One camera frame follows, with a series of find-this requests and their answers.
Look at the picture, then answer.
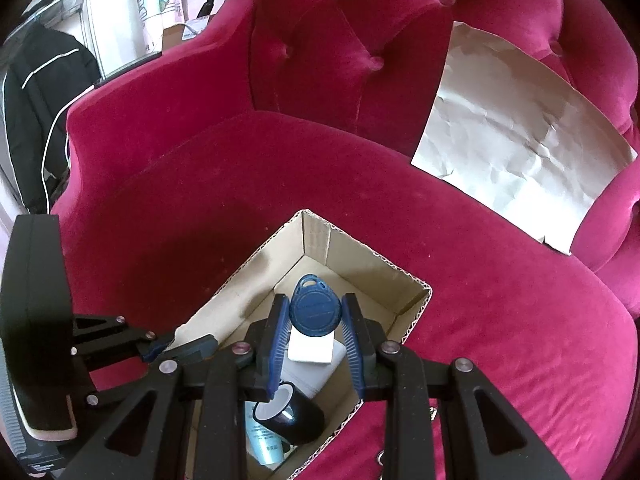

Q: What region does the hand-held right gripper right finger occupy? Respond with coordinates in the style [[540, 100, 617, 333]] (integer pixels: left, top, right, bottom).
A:
[[341, 292, 573, 480]]

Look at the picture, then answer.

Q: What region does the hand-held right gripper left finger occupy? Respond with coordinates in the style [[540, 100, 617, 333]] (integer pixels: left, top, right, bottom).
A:
[[60, 294, 292, 480]]

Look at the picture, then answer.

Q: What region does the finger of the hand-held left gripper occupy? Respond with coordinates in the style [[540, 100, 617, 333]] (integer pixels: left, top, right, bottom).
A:
[[82, 340, 218, 408], [71, 314, 173, 363]]

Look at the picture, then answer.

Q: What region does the small white charger plug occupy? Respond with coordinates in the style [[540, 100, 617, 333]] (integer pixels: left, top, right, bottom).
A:
[[287, 332, 336, 365]]

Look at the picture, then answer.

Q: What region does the large white charger plug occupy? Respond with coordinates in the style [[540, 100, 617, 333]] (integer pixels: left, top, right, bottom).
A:
[[280, 342, 346, 398]]

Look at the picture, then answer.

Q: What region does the blue key fob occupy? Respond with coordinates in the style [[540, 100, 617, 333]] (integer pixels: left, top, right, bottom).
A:
[[289, 273, 343, 338]]

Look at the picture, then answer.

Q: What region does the dark blue tape roll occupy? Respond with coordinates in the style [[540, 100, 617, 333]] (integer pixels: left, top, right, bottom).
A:
[[252, 382, 326, 446]]

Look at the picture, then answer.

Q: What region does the cardboard box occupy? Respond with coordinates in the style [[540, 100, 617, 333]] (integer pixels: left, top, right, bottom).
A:
[[172, 209, 433, 480]]

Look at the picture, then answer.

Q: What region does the light blue tube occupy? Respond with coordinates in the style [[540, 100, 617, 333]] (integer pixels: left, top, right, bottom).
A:
[[244, 400, 291, 467]]

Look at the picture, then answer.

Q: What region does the red velvet tufted armchair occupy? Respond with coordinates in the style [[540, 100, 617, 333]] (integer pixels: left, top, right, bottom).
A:
[[50, 0, 640, 480]]

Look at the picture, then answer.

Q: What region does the black jacket with white stripe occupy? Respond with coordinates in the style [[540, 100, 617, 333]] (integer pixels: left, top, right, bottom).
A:
[[0, 22, 103, 216]]

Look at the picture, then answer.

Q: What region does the crumpled white paper sheet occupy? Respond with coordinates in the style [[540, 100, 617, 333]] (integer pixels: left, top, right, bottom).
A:
[[411, 21, 638, 256]]

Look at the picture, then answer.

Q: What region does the small brown cardboard carton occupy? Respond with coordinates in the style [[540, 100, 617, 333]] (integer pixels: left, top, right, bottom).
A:
[[161, 17, 216, 53]]

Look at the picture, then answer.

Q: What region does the cartoon print curtain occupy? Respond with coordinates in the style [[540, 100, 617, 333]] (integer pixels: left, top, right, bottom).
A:
[[135, 0, 188, 56]]

